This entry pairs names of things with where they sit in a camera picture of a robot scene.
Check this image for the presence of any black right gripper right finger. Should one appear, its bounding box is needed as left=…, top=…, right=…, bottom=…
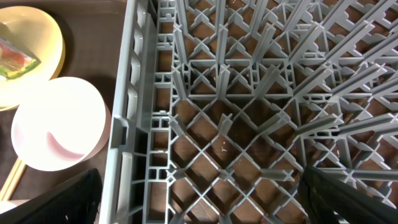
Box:
left=297, top=166, right=397, bottom=223

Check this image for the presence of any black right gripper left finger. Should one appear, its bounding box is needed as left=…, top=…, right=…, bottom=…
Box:
left=1, top=168, right=103, bottom=224

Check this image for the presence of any green snack wrapper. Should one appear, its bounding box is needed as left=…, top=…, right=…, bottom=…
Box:
left=1, top=37, right=41, bottom=81

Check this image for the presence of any grey dishwasher rack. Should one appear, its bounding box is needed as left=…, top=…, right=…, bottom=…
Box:
left=99, top=0, right=397, bottom=223

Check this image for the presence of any wooden chopstick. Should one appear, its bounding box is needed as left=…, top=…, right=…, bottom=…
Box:
left=0, top=157, right=22, bottom=200
left=2, top=161, right=28, bottom=202

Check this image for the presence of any pink white bowl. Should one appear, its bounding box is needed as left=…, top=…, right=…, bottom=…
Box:
left=11, top=77, right=111, bottom=171

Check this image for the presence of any dark brown serving tray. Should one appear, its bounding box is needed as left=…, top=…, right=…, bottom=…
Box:
left=1, top=0, right=126, bottom=200

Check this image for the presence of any yellow plate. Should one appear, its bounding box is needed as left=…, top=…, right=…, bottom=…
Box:
left=1, top=6, right=65, bottom=111

